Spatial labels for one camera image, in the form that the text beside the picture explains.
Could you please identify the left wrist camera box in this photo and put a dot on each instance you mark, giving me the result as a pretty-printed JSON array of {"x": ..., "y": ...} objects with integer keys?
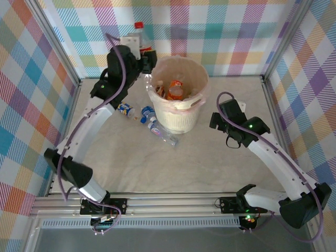
[{"x": 130, "y": 43}]

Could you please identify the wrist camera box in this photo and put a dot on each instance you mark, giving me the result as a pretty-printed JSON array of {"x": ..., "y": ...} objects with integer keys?
[
  {"x": 242, "y": 105},
  {"x": 130, "y": 43}
]

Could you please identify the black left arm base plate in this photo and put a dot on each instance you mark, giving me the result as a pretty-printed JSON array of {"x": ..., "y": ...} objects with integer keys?
[{"x": 120, "y": 203}]

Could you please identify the cream ribbed plastic bin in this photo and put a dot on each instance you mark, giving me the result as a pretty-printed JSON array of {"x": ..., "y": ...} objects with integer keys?
[{"x": 178, "y": 123}]

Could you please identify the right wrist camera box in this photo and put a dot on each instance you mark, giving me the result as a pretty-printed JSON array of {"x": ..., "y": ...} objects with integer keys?
[{"x": 242, "y": 105}]

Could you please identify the small bottle with blue label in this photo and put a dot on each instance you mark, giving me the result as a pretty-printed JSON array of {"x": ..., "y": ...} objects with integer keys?
[{"x": 147, "y": 111}]

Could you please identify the brown drink bottle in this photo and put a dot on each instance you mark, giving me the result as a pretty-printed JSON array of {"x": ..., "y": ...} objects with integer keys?
[{"x": 160, "y": 89}]

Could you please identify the pink plastic bin liner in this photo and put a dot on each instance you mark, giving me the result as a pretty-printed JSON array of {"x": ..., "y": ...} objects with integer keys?
[{"x": 199, "y": 76}]

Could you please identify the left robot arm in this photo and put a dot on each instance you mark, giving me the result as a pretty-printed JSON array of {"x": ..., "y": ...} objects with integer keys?
[{"x": 86, "y": 126}]

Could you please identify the clear bottle blue pink label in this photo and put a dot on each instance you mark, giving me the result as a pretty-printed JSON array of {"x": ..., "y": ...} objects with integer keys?
[{"x": 157, "y": 130}]

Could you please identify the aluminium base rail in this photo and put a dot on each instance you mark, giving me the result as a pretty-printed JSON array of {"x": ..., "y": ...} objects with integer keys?
[{"x": 170, "y": 203}]

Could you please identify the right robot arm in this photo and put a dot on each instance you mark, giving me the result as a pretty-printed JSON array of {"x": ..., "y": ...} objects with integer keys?
[{"x": 278, "y": 162}]

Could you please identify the orange juice bottle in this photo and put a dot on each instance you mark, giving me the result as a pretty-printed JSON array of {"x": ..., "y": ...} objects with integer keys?
[{"x": 175, "y": 90}]

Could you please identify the aluminium corner post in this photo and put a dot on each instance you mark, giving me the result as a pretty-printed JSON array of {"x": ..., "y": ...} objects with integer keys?
[
  {"x": 55, "y": 39},
  {"x": 286, "y": 39}
]

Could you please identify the bottle with blue yellow label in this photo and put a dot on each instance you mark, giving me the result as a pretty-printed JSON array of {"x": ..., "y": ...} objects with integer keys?
[{"x": 124, "y": 107}]

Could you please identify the clear bottle with red label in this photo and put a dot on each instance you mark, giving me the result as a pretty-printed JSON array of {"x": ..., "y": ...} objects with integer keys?
[{"x": 139, "y": 25}]

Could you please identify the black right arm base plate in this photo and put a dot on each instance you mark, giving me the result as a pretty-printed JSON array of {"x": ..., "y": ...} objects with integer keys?
[{"x": 228, "y": 204}]

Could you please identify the aluminium side rail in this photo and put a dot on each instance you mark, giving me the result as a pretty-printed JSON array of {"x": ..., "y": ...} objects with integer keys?
[
  {"x": 273, "y": 105},
  {"x": 69, "y": 118}
]

